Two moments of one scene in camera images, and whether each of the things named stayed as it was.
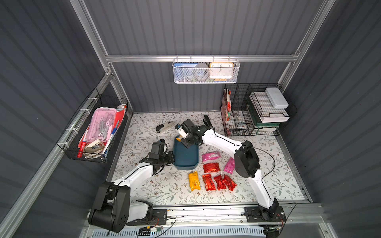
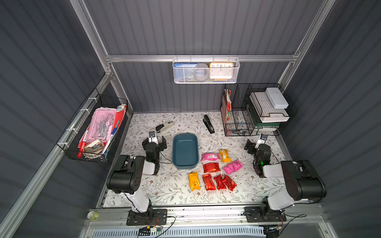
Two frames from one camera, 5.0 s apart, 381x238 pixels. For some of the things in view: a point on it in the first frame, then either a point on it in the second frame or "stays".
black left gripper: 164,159 to 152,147
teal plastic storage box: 185,158 stays
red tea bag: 209,182 stays
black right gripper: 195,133 to 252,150
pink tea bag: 210,156 stays
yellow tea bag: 194,183 stays
